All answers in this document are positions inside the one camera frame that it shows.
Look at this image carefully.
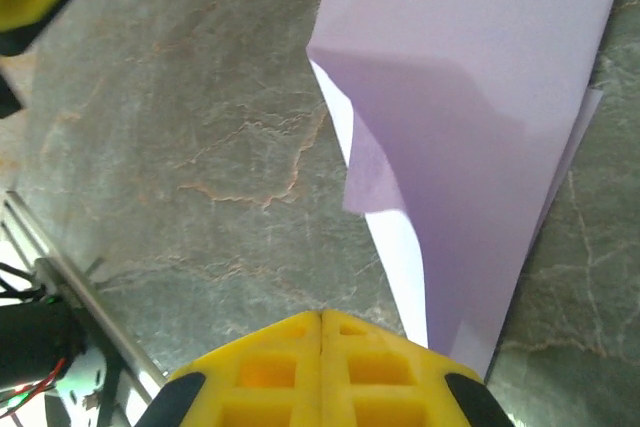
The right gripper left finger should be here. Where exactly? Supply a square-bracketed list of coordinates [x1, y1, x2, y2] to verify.
[134, 310, 322, 427]

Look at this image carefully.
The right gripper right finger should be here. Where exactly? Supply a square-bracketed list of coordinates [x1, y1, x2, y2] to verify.
[320, 310, 517, 427]

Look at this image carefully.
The aluminium mounting rail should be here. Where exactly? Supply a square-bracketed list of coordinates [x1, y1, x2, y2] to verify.
[0, 189, 169, 427]

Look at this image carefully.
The purple square paper sheet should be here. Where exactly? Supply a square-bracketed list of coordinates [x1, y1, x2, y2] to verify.
[305, 0, 634, 381]

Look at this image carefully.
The red wire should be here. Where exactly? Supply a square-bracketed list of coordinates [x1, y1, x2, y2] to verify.
[0, 356, 69, 404]

